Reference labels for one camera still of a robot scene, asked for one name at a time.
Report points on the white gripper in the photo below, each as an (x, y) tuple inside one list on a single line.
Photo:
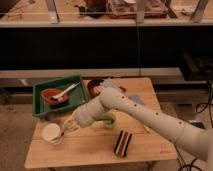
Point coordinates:
[(71, 124)]

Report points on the gold metal fork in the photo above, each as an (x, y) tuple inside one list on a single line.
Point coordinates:
[(57, 139)]

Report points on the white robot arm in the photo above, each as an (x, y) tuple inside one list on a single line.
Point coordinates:
[(196, 141)]

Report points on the white paper cup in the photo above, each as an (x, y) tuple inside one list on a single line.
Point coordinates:
[(50, 131)]

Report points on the green cup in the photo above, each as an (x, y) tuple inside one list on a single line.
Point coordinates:
[(108, 119)]

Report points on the green plastic tray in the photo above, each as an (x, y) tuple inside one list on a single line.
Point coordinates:
[(75, 97)]

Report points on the white plastic spoon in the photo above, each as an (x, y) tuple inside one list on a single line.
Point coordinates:
[(60, 95)]

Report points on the brown clay bowl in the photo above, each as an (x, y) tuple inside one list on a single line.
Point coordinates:
[(48, 95)]

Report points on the dark brown plate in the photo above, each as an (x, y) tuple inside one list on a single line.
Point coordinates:
[(93, 84)]

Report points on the striped rectangular block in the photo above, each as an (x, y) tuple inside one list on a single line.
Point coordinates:
[(122, 143)]

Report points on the grey blue cloth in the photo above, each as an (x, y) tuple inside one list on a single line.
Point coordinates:
[(104, 84)]

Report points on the black foot pedal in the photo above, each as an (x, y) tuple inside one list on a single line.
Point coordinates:
[(198, 124)]

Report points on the blue brush yellow handle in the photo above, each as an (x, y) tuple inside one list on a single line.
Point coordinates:
[(137, 99)]

